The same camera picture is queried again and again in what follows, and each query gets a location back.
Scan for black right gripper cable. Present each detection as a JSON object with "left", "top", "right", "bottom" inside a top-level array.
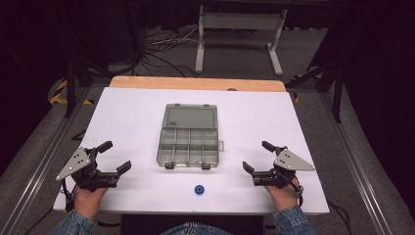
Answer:
[{"left": 283, "top": 170, "right": 305, "bottom": 209}]

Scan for person's left hand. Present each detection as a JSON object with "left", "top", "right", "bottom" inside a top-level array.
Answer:
[{"left": 71, "top": 184, "right": 110, "bottom": 221}]

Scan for bundle of floor cables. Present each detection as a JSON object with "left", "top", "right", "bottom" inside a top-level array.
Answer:
[{"left": 136, "top": 25, "right": 200, "bottom": 78}]

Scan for person's legs in jeans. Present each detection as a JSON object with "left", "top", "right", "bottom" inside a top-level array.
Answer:
[{"left": 160, "top": 221, "right": 234, "bottom": 235}]

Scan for wooden table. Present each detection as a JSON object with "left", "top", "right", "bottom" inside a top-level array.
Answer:
[{"left": 109, "top": 75, "right": 287, "bottom": 93}]

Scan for aluminium floor rail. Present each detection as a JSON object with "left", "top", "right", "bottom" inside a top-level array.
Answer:
[
  {"left": 0, "top": 86, "right": 96, "bottom": 235},
  {"left": 317, "top": 91, "right": 407, "bottom": 235}
]

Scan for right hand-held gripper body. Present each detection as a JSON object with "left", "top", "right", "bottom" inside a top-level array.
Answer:
[{"left": 252, "top": 145, "right": 316, "bottom": 190}]

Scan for yellow black hazard tape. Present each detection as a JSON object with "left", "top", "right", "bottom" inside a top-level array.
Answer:
[{"left": 48, "top": 79, "right": 95, "bottom": 106}]

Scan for person's right hand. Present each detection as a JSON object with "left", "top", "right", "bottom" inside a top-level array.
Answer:
[{"left": 263, "top": 177, "right": 302, "bottom": 212}]

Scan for clear plastic compartment box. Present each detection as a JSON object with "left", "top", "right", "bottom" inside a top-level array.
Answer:
[{"left": 156, "top": 103, "right": 225, "bottom": 170}]

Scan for grey metal stand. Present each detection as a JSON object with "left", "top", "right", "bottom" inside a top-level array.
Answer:
[{"left": 194, "top": 4, "right": 289, "bottom": 76}]

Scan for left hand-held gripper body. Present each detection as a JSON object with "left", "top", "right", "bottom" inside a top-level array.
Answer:
[{"left": 55, "top": 146, "right": 119, "bottom": 193}]

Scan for black floor cable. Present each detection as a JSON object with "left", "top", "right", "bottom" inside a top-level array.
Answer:
[{"left": 327, "top": 199, "right": 353, "bottom": 235}]

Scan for white board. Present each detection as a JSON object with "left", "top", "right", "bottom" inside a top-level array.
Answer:
[{"left": 52, "top": 86, "right": 331, "bottom": 215}]

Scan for black tripod stand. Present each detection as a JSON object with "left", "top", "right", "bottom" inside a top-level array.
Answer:
[
  {"left": 287, "top": 62, "right": 345, "bottom": 124},
  {"left": 62, "top": 6, "right": 114, "bottom": 119}
]

